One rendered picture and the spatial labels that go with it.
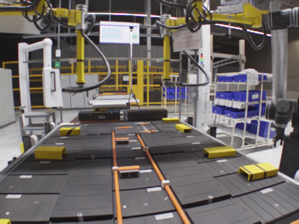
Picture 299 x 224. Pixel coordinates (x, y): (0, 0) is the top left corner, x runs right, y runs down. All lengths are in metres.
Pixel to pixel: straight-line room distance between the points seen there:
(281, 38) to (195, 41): 0.82
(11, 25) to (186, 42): 1.63
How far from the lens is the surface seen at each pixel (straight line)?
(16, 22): 1.72
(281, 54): 1.74
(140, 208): 0.57
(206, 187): 0.68
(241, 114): 3.74
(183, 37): 2.00
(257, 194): 0.71
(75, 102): 10.52
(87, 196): 0.63
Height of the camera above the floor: 1.37
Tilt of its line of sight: 9 degrees down
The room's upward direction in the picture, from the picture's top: straight up
